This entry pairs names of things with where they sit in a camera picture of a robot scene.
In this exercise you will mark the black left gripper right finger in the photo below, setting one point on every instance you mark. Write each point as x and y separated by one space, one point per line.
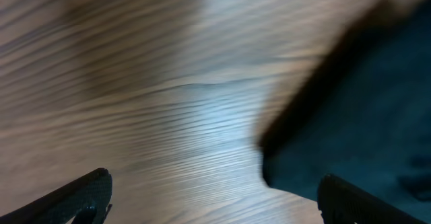
343 203

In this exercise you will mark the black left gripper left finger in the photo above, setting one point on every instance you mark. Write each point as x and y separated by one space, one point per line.
84 200

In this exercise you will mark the black t-shirt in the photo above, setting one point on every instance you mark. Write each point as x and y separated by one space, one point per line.
363 115

